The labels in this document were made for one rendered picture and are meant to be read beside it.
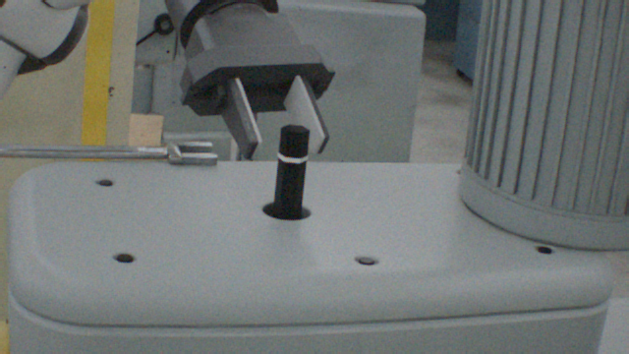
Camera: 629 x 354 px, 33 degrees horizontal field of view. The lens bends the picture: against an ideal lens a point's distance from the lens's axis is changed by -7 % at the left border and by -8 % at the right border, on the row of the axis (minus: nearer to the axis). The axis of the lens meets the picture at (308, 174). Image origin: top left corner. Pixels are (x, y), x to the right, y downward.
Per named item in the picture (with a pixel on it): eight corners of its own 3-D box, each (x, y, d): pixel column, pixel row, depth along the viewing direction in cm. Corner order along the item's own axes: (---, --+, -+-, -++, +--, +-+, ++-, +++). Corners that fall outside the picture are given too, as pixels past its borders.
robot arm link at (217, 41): (310, 128, 95) (261, 31, 101) (350, 46, 88) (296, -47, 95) (171, 138, 89) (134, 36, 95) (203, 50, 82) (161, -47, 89)
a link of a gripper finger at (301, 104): (324, 132, 85) (295, 73, 88) (311, 160, 87) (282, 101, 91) (343, 131, 86) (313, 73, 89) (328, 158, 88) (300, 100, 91)
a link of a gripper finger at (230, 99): (252, 164, 85) (225, 104, 88) (264, 136, 83) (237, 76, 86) (232, 166, 84) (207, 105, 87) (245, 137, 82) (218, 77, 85)
